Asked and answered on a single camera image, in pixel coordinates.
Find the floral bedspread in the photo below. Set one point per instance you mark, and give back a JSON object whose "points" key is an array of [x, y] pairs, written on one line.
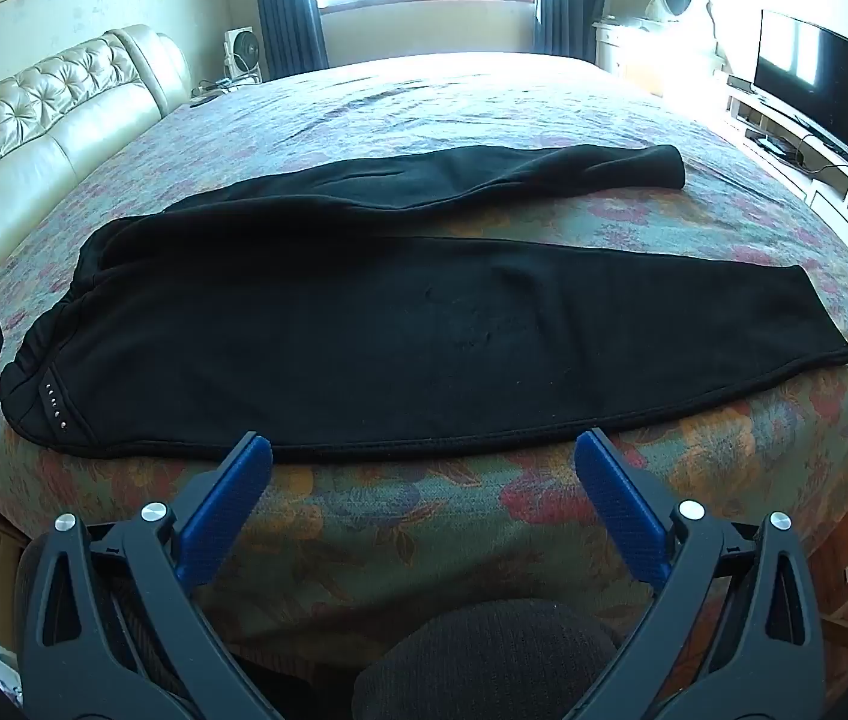
{"points": [[394, 525]]}

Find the white television stand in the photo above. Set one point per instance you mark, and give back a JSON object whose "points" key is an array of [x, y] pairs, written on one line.
{"points": [[844, 195]]}

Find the black pants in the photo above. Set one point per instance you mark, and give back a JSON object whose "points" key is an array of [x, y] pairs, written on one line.
{"points": [[319, 330]]}

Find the black set-top box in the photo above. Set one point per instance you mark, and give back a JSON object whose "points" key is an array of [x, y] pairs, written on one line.
{"points": [[771, 145]]}

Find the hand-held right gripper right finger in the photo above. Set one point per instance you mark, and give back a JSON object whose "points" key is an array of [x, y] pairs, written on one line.
{"points": [[619, 510]]}

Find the black flat television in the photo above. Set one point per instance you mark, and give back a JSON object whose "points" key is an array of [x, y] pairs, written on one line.
{"points": [[821, 86]]}

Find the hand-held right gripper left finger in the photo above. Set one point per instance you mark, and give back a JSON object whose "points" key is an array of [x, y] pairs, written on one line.
{"points": [[225, 514]]}

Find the cream tufted leather headboard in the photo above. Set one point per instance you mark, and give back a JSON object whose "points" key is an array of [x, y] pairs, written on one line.
{"points": [[33, 135]]}

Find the person's dark trouser leg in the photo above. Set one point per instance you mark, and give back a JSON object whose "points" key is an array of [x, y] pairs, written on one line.
{"points": [[484, 660]]}

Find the white vanity dresser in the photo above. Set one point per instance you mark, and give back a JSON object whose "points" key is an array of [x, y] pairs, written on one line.
{"points": [[649, 52]]}

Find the white box fan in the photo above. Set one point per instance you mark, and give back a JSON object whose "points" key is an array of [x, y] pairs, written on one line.
{"points": [[244, 54]]}

